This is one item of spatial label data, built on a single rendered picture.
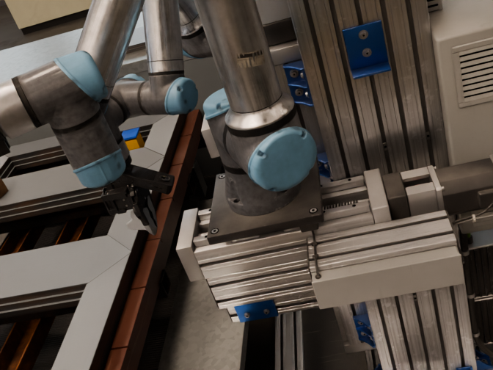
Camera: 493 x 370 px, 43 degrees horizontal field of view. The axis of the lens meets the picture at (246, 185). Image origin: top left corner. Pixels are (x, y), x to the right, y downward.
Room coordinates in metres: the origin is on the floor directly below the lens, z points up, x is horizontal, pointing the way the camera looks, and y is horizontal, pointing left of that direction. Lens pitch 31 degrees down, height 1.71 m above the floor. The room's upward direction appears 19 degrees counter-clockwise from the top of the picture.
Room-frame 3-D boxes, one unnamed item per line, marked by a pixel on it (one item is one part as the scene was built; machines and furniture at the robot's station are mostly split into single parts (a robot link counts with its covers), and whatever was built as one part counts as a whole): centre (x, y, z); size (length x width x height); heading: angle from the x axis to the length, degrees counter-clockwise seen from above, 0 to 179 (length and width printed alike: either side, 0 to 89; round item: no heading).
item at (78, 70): (0.86, 0.20, 1.43); 0.11 x 0.08 x 0.09; 103
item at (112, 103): (1.24, 0.25, 1.22); 0.09 x 0.08 x 0.11; 142
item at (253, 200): (1.04, -0.03, 1.09); 0.15 x 0.15 x 0.10
